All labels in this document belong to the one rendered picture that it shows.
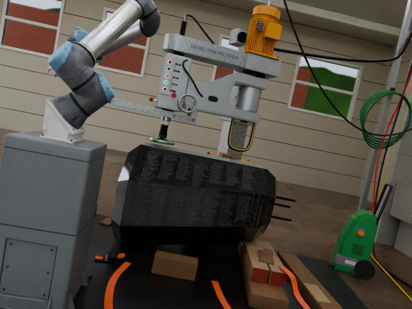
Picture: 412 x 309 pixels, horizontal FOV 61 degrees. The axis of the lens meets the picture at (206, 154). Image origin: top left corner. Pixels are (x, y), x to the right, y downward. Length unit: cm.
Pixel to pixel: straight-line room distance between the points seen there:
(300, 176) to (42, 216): 824
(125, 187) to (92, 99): 87
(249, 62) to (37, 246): 200
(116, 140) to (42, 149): 726
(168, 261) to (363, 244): 184
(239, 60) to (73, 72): 148
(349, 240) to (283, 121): 613
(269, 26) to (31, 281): 236
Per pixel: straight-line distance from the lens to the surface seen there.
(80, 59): 185
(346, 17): 877
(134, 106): 277
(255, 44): 302
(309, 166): 963
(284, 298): 243
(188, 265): 250
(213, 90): 284
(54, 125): 188
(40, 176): 183
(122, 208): 256
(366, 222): 350
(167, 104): 275
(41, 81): 950
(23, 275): 200
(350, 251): 355
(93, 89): 186
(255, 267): 250
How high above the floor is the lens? 107
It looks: 5 degrees down
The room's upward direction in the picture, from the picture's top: 11 degrees clockwise
